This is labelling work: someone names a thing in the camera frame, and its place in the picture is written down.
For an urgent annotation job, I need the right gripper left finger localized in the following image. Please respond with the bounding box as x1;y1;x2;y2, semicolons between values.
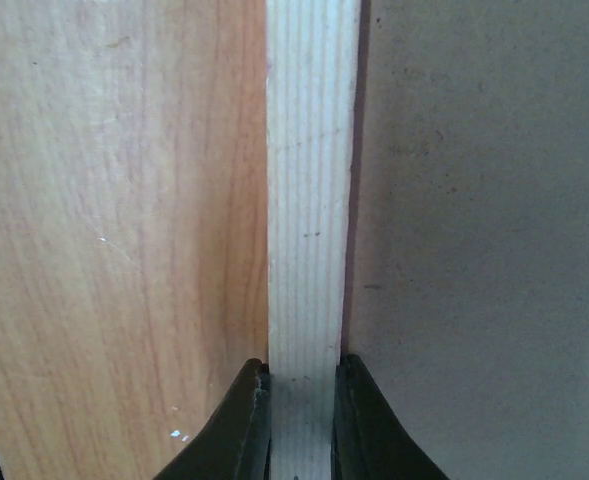
155;358;271;480

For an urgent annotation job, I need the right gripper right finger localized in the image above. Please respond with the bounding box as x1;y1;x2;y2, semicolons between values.
332;354;447;479

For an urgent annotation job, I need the pink wooden picture frame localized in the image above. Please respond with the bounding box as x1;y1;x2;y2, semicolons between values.
266;1;361;479

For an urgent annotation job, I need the brown frame backing board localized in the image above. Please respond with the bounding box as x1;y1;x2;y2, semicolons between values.
346;1;589;479

